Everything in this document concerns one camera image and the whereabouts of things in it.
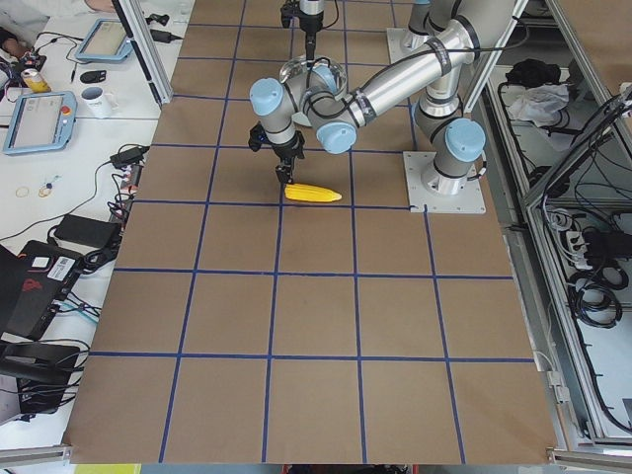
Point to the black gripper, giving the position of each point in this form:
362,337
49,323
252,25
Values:
309,24
290,151

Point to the yellow corn cob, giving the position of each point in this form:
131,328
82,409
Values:
310,193

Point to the glass pot lid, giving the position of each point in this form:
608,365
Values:
327,69

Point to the white electric cooking pot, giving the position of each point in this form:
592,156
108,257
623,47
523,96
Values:
306,102

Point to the black power adapter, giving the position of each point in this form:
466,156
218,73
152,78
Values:
130,156

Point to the white mug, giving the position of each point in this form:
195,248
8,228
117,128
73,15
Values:
102,104

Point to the black power brick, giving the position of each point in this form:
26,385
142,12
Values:
87,231

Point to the far teach pendant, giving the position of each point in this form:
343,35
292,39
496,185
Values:
105,42

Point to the teach pendant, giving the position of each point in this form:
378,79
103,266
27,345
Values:
105,42
40,123

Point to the near teach pendant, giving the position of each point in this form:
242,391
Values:
40,123

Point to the yellow drink can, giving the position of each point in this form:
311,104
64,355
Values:
35,81

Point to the black laptop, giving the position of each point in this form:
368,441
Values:
33,283

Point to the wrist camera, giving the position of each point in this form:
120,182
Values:
257,137

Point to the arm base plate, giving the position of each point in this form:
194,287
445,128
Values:
401,42
431,192

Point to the aluminium frame post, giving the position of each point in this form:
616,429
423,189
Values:
131,16

